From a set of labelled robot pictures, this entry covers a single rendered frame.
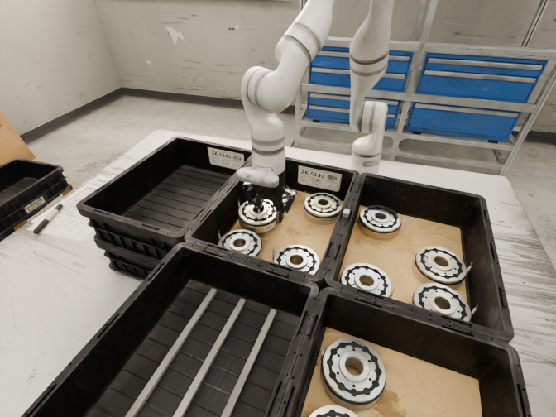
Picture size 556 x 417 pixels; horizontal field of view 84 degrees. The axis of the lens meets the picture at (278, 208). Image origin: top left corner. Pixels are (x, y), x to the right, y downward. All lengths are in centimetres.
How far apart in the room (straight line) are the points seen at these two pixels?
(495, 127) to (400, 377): 238
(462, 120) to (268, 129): 223
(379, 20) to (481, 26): 271
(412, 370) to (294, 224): 42
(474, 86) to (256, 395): 243
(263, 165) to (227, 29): 310
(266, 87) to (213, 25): 319
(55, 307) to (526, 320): 116
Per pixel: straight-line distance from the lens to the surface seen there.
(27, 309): 102
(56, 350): 90
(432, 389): 64
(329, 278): 58
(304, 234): 79
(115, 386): 65
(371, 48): 80
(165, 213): 91
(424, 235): 87
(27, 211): 177
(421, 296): 69
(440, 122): 271
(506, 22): 349
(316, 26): 64
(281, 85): 58
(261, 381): 59
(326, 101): 265
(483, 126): 278
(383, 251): 79
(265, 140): 62
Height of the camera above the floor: 138
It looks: 39 degrees down
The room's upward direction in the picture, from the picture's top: straight up
